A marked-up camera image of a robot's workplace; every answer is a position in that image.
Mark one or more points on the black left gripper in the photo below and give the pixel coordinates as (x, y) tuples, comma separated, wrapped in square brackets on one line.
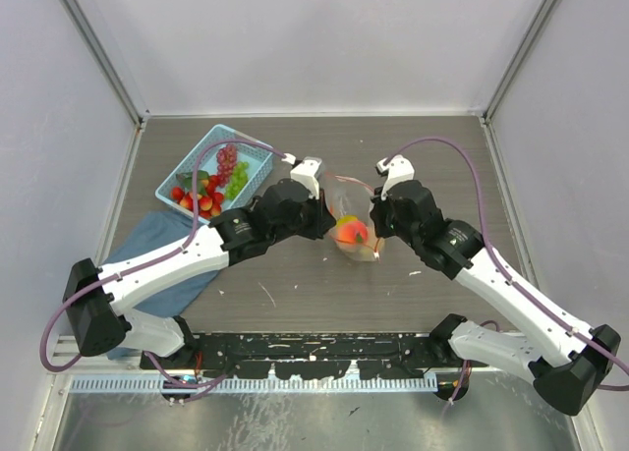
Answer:
[(322, 218)]

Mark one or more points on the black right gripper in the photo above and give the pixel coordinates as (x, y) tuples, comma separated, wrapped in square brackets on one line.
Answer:
[(376, 214)]

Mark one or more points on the slotted cable duct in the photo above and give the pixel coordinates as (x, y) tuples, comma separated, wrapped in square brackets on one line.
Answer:
[(350, 383)]

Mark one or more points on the light blue plastic basket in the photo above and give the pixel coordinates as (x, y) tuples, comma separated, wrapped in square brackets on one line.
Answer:
[(203, 157)]

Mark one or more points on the purple grape bunch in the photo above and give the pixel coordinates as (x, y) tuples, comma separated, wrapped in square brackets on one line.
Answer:
[(226, 158)]

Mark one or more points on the orange peach fruit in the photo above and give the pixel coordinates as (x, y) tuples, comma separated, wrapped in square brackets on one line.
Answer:
[(354, 232)]

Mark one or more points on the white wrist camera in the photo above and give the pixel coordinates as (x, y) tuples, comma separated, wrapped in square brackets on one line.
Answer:
[(398, 170), (306, 171)]

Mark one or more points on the green leaves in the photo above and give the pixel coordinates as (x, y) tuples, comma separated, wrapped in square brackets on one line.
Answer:
[(185, 179)]

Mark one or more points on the green grape bunch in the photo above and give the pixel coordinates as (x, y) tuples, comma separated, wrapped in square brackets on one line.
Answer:
[(237, 181)]

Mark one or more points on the red strawberries pile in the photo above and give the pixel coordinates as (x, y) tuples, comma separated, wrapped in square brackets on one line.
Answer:
[(208, 197)]

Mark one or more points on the clear zip bag orange zipper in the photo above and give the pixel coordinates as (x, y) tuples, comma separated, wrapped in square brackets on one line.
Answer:
[(349, 200)]

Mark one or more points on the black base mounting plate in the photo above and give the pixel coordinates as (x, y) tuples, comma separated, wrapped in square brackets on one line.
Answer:
[(309, 356)]

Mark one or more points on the blue cloth towel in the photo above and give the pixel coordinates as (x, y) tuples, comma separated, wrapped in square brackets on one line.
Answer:
[(161, 276)]

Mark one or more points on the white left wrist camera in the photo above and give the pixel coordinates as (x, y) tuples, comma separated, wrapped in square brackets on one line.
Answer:
[(306, 171)]

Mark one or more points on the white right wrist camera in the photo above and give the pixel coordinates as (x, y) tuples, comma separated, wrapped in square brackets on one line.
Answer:
[(398, 170)]

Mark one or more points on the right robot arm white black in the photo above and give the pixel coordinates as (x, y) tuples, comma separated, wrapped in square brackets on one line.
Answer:
[(565, 359)]

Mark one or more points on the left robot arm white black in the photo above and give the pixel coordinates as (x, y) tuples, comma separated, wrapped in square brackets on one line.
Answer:
[(103, 300)]

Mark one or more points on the yellow star fruit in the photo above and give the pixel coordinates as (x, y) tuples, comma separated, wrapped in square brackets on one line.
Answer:
[(346, 219)]

